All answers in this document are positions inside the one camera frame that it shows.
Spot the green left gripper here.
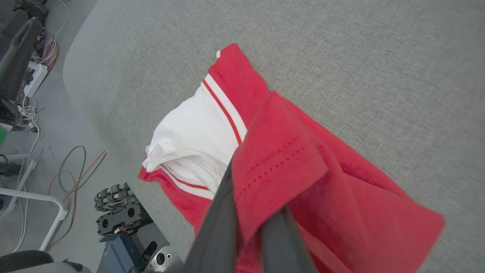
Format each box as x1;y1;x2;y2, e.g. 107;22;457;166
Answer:
0;9;43;146

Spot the black rounded chair seat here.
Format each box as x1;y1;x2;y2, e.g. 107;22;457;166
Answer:
0;250;54;273

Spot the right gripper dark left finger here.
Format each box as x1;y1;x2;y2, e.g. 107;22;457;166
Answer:
182;159;240;273

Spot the red white sports jersey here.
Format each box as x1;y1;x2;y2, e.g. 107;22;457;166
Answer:
137;43;446;273

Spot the black mecanum wheel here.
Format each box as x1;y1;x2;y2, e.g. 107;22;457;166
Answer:
94;183;138;212

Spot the grey fabric sofa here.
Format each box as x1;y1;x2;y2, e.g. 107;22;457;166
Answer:
63;0;485;273

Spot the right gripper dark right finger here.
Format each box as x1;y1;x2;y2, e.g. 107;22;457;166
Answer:
261;208;319;273

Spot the black floor cable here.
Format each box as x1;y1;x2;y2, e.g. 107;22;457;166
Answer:
59;146;106;194

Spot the white floor cable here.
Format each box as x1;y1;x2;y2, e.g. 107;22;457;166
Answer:
11;99;42;253

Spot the white power strip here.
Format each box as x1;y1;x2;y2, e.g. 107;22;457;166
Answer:
23;61;49;98

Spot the tangled red wire bundle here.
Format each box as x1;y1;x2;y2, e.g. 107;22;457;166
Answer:
36;32;61;72

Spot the white tube frame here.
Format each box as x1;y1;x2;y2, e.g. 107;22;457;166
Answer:
0;154;69;253

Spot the orange red floor cable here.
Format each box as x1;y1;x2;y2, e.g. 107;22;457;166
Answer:
48;151;106;251

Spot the grey robot mobile base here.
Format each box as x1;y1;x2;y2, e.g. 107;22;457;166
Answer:
96;201;184;273

